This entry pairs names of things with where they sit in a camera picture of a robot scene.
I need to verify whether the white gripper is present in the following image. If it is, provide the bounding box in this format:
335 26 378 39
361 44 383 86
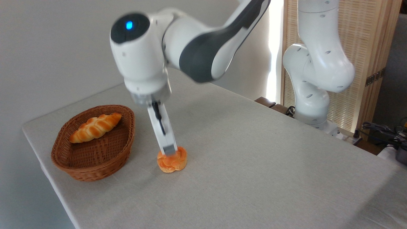
147 101 178 156

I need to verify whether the grey fabric tablecloth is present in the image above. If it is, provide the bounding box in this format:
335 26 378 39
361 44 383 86
22 68 407 229

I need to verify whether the wooden rattan folding screen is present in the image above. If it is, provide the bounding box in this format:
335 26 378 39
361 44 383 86
281 0 403 140

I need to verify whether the brass screen hinge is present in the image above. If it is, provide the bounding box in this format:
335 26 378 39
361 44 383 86
365 68 386 87

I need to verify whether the black cable bundle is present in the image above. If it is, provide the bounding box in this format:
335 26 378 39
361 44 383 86
361 118 407 150

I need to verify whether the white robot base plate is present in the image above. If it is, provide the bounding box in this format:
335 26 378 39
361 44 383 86
313 120 363 145

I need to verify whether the long braided bread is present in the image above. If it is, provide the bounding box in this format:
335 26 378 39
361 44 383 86
69 113 122 143

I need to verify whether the round bread roll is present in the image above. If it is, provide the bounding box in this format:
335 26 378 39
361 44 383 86
157 146 188 173

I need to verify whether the brown wicker basket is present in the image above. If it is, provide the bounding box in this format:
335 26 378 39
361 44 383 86
51 105 135 182

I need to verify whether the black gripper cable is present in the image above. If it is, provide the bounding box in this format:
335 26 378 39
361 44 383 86
152 101 166 135

